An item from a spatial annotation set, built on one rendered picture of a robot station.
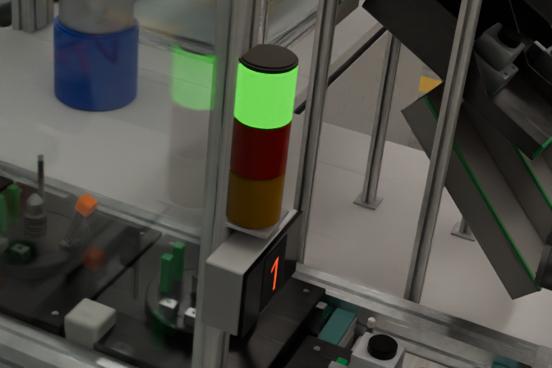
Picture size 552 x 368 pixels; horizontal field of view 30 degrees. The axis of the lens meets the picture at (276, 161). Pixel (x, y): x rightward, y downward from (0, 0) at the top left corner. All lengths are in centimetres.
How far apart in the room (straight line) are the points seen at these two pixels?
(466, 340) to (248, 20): 61
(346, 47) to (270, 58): 147
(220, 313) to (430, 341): 46
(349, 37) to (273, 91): 153
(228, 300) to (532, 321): 73
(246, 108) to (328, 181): 94
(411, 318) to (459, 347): 7
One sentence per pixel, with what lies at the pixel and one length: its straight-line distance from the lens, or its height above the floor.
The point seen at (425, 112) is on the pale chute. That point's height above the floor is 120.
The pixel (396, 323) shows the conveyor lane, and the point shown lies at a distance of 133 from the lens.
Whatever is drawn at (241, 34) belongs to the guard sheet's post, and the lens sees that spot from 84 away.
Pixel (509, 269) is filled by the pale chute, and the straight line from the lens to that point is 133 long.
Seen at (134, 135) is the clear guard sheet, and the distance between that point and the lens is 74.
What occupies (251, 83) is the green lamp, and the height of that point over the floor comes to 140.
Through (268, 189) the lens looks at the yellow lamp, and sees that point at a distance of 88.
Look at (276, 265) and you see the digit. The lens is 95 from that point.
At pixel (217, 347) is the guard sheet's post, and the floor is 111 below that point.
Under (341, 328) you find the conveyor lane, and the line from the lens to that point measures 131.
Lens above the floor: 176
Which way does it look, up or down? 30 degrees down
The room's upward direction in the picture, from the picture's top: 6 degrees clockwise
